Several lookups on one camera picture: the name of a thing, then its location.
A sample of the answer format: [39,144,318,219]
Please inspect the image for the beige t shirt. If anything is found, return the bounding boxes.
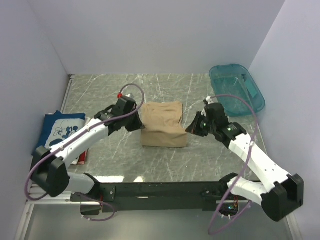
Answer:
[140,101,188,148]

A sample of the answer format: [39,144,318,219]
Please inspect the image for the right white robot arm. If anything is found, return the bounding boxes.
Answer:
[186,101,304,222]

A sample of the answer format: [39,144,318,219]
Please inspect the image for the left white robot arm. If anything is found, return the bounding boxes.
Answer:
[28,96,144,198]

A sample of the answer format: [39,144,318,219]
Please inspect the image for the teal plastic bin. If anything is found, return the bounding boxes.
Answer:
[209,64,266,117]

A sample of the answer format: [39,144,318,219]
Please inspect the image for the red folded t shirt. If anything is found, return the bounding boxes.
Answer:
[71,149,89,166]

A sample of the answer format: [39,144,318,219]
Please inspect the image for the blue folded printed t shirt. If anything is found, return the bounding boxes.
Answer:
[31,110,86,156]

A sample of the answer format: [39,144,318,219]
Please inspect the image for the black base beam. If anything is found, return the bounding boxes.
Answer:
[67,181,227,216]

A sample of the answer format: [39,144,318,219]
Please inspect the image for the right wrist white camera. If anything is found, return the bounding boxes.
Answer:
[203,96,214,106]

